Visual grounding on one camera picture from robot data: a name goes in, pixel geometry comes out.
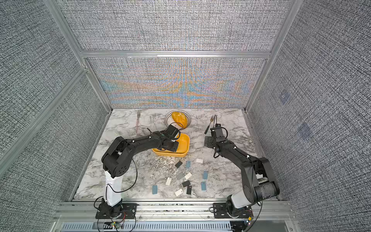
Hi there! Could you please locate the cream eraser centre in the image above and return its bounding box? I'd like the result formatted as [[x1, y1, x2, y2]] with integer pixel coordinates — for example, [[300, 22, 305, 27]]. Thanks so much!
[[184, 173, 192, 180]]

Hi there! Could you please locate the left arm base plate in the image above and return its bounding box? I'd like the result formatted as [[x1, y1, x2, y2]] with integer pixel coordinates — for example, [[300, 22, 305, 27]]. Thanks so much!
[[95, 199, 137, 219]]

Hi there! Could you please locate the white eraser bottom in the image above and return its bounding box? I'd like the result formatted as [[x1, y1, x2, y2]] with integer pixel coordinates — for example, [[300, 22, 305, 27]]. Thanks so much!
[[175, 189, 184, 197]]

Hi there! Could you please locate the black eraser centre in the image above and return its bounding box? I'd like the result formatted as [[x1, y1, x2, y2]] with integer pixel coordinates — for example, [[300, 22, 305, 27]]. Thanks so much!
[[175, 161, 183, 168]]

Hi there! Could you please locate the white slotted cable duct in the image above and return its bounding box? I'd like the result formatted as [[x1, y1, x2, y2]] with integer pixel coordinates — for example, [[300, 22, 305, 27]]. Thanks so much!
[[61, 221, 233, 232]]

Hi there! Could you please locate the black eraser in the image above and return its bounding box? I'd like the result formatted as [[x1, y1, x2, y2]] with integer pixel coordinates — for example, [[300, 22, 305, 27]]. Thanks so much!
[[186, 185, 192, 195], [182, 180, 191, 188], [175, 161, 183, 168]]

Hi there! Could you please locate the blue eraser bottom left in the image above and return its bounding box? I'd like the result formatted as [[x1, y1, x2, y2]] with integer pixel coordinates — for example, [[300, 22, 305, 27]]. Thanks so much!
[[152, 185, 158, 195]]

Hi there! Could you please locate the black eraser bottom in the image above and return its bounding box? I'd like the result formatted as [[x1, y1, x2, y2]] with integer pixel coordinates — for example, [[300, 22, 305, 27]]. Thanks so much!
[[186, 185, 192, 195]]

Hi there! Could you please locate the black eraser lower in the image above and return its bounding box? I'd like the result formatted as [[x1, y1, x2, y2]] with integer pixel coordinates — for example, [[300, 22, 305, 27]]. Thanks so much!
[[182, 180, 191, 188]]

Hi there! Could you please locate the aluminium front rail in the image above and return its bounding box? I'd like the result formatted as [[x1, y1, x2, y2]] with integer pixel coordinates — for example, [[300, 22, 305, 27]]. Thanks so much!
[[53, 198, 297, 221]]

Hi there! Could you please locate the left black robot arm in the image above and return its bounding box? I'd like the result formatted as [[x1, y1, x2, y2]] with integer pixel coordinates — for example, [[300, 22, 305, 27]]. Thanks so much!
[[101, 125, 181, 207]]

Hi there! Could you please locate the blue eraser upper centre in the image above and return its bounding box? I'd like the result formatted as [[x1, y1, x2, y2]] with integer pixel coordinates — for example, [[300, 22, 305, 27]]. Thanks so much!
[[185, 160, 191, 169]]

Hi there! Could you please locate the yellow bread loaf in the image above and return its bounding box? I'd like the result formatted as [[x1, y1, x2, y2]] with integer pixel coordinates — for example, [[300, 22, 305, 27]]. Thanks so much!
[[171, 111, 188, 128]]

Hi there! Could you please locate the green handled gold fork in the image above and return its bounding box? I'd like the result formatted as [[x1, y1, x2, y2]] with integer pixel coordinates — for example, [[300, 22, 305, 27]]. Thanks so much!
[[204, 116, 214, 134]]

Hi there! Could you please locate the grey eraser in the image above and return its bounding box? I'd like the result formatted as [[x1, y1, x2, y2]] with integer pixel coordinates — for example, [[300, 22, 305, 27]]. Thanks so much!
[[176, 173, 185, 180]]

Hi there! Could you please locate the white eraser middle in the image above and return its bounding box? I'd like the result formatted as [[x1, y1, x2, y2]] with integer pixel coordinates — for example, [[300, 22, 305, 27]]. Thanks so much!
[[165, 177, 172, 186]]

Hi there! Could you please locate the yellow storage box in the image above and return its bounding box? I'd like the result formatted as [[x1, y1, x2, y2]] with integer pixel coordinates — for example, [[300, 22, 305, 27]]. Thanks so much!
[[152, 133, 190, 158]]

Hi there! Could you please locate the blue eraser right lower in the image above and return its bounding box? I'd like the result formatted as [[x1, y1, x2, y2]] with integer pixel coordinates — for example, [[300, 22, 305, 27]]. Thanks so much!
[[201, 181, 207, 191]]

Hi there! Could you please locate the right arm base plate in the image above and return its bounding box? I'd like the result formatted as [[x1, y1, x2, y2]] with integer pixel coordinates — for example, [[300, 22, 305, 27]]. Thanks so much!
[[212, 203, 253, 219]]

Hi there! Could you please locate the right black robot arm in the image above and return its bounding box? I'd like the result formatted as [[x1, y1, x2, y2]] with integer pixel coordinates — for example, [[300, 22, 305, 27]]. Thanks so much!
[[204, 115, 280, 218]]

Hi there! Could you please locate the pink handled fork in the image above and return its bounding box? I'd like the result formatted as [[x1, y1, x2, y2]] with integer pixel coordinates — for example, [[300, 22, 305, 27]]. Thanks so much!
[[135, 110, 141, 134]]

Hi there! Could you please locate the patterned white bowl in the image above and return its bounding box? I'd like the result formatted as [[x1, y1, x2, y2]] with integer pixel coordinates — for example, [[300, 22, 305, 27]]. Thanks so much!
[[164, 110, 191, 129]]

